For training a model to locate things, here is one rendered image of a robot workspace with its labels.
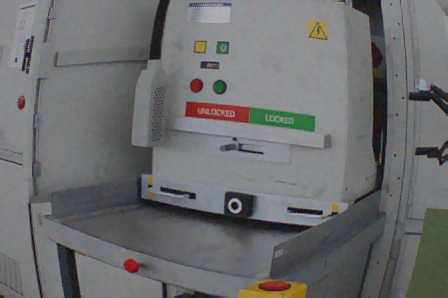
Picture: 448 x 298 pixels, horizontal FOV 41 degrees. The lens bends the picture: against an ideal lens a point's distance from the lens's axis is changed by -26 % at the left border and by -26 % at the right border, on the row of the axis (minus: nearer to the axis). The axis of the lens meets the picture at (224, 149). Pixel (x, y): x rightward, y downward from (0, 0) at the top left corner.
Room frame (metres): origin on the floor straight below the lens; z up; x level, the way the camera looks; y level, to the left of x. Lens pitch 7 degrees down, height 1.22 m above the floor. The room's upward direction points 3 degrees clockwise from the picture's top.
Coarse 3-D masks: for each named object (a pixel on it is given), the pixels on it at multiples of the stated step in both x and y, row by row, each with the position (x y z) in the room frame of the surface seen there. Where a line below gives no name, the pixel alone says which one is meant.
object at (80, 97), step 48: (48, 0) 1.64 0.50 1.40; (96, 0) 1.82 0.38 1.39; (144, 0) 1.97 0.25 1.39; (48, 48) 1.67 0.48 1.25; (96, 48) 1.85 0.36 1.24; (144, 48) 1.97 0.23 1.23; (48, 96) 1.72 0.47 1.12; (96, 96) 1.87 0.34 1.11; (48, 144) 1.73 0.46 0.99; (96, 144) 1.88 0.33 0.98; (48, 192) 1.73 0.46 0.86
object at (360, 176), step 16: (320, 0) 1.60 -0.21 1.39; (352, 16) 1.63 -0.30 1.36; (368, 16) 1.77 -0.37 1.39; (352, 32) 1.62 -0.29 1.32; (368, 32) 1.75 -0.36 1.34; (352, 48) 1.61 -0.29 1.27; (368, 48) 1.74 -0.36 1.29; (352, 64) 1.61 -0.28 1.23; (368, 64) 1.73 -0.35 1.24; (352, 80) 1.60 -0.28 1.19; (368, 80) 1.73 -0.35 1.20; (352, 96) 1.60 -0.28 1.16; (368, 96) 1.73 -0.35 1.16; (352, 112) 1.60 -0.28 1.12; (368, 112) 1.73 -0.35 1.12; (352, 128) 1.61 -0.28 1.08; (368, 128) 1.73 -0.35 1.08; (352, 144) 1.61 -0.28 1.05; (368, 144) 1.74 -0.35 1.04; (352, 160) 1.62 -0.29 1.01; (368, 160) 1.75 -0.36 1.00; (352, 176) 1.63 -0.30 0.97; (368, 176) 1.76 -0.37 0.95; (352, 192) 1.64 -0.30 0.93
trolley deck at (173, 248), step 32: (64, 224) 1.46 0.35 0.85; (96, 224) 1.53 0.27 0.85; (128, 224) 1.58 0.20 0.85; (160, 224) 1.62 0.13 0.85; (192, 224) 1.66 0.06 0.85; (224, 224) 1.68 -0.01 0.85; (256, 224) 1.70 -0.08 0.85; (288, 224) 1.70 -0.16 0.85; (384, 224) 1.78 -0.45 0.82; (96, 256) 1.41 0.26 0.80; (128, 256) 1.36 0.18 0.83; (160, 256) 1.33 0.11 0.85; (192, 256) 1.36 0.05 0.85; (224, 256) 1.38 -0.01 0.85; (256, 256) 1.39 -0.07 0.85; (320, 256) 1.38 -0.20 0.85; (352, 256) 1.54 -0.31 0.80; (192, 288) 1.29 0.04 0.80; (224, 288) 1.25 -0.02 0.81
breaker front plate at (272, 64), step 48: (192, 0) 1.78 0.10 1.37; (240, 0) 1.71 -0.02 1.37; (288, 0) 1.65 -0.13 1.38; (192, 48) 1.77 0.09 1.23; (240, 48) 1.71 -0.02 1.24; (288, 48) 1.65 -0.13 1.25; (336, 48) 1.59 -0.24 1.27; (192, 96) 1.76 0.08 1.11; (240, 96) 1.70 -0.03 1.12; (288, 96) 1.65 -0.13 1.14; (336, 96) 1.59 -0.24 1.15; (192, 144) 1.76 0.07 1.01; (288, 144) 1.64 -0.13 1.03; (336, 144) 1.59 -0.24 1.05; (288, 192) 1.64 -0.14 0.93; (336, 192) 1.58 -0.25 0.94
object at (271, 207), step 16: (144, 176) 1.81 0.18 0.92; (160, 176) 1.79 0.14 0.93; (144, 192) 1.81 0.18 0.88; (176, 192) 1.77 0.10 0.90; (192, 192) 1.74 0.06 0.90; (208, 192) 1.72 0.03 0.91; (224, 192) 1.70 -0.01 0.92; (240, 192) 1.68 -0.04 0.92; (256, 192) 1.67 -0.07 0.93; (192, 208) 1.74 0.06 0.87; (208, 208) 1.72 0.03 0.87; (256, 208) 1.66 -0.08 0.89; (272, 208) 1.64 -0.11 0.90; (288, 208) 1.63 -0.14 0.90; (304, 208) 1.61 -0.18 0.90; (320, 208) 1.59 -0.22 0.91; (304, 224) 1.60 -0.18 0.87
